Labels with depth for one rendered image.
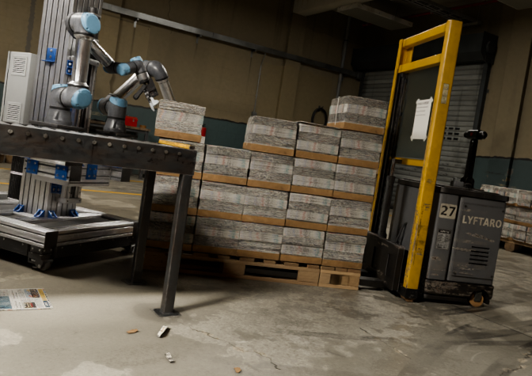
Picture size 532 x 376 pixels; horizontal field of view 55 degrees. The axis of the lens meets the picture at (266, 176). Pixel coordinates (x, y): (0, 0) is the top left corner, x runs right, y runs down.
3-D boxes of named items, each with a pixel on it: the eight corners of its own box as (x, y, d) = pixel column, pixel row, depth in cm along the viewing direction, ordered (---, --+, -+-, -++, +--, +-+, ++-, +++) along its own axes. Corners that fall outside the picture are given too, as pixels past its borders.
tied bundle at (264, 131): (241, 149, 367) (246, 116, 365) (282, 155, 372) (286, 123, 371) (249, 150, 329) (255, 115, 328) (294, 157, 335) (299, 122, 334)
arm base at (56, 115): (38, 121, 298) (40, 104, 298) (58, 123, 312) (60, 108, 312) (57, 124, 292) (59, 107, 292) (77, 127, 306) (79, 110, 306)
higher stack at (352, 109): (302, 271, 382) (329, 98, 376) (340, 275, 388) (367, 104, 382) (317, 286, 345) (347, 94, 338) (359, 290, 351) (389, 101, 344)
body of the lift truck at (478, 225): (379, 275, 411) (395, 176, 407) (441, 281, 422) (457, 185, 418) (421, 302, 343) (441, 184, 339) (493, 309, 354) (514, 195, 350)
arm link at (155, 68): (166, 58, 362) (188, 121, 383) (157, 58, 369) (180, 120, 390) (153, 63, 355) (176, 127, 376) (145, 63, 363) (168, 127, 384)
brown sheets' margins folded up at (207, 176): (146, 234, 358) (157, 162, 356) (306, 252, 382) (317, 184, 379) (144, 246, 321) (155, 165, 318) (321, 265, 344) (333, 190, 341)
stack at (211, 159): (143, 255, 359) (160, 136, 355) (303, 271, 383) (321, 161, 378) (140, 269, 321) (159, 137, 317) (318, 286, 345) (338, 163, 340)
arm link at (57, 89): (62, 108, 310) (65, 85, 309) (77, 110, 303) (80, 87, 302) (44, 104, 300) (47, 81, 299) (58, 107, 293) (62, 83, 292)
